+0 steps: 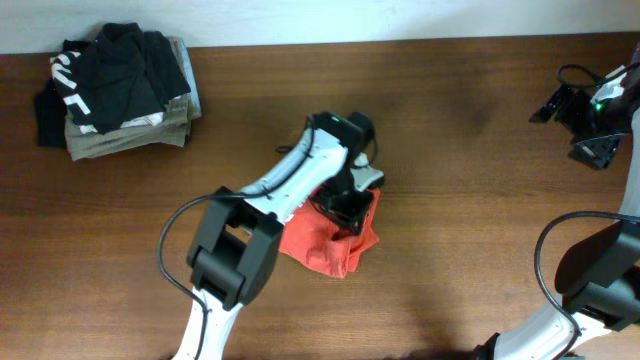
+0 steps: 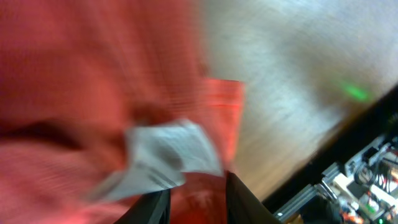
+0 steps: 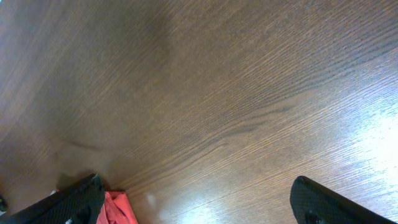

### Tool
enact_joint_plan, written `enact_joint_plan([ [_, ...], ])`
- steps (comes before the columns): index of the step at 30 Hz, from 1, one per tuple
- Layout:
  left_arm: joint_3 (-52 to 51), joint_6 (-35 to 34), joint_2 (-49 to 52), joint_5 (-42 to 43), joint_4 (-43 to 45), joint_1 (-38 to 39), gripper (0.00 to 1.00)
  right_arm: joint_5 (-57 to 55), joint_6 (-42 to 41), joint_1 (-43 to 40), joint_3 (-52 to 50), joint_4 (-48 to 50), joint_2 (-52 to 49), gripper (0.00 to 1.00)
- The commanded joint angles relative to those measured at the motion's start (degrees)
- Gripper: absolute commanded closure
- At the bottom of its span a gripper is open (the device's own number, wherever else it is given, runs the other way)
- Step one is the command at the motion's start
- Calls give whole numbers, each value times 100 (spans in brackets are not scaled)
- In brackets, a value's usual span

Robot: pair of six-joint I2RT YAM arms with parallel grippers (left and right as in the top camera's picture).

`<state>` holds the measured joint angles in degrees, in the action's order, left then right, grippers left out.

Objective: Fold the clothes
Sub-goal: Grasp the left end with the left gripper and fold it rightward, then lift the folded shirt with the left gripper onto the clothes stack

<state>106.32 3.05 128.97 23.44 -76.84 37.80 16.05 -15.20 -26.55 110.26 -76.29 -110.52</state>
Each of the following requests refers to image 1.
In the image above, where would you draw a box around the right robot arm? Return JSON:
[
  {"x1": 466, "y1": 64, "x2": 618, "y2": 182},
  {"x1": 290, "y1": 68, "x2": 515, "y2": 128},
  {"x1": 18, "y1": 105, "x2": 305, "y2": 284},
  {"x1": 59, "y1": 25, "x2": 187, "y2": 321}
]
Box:
[{"x1": 472, "y1": 55, "x2": 639, "y2": 360}]

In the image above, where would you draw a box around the khaki folded garment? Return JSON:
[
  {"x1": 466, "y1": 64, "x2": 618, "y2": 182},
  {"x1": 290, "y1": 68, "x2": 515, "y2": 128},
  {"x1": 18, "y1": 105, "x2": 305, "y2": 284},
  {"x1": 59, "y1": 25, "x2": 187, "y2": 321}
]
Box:
[{"x1": 64, "y1": 35, "x2": 204, "y2": 162}]

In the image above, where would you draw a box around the orange red t-shirt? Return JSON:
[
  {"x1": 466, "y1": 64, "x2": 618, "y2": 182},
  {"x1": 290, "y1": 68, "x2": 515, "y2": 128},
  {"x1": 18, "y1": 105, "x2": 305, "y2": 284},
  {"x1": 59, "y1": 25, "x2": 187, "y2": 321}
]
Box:
[{"x1": 279, "y1": 190, "x2": 381, "y2": 278}]

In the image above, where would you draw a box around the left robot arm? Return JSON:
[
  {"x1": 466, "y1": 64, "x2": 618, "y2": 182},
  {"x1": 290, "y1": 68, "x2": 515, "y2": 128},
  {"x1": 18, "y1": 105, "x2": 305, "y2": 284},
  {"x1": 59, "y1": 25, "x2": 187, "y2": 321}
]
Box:
[{"x1": 167, "y1": 112, "x2": 384, "y2": 359}]

